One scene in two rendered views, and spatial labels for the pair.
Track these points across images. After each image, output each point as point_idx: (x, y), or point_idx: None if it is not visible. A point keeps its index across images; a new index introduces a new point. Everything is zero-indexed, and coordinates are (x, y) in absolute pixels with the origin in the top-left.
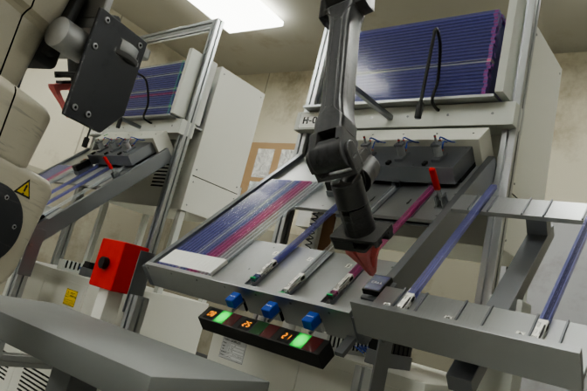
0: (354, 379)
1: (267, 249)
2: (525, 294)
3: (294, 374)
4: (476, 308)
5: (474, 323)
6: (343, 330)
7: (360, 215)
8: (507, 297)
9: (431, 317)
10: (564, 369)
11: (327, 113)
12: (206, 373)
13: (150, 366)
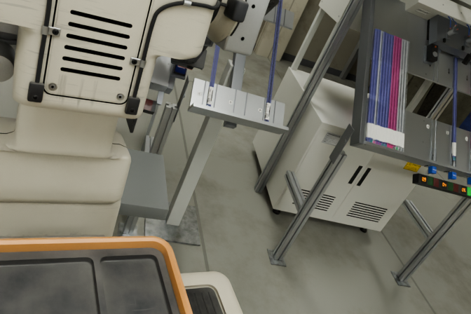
0: (165, 113)
1: None
2: None
3: None
4: (240, 94)
5: (242, 104)
6: (157, 88)
7: (199, 57)
8: (241, 70)
9: (235, 114)
10: (279, 131)
11: None
12: (154, 175)
13: (148, 195)
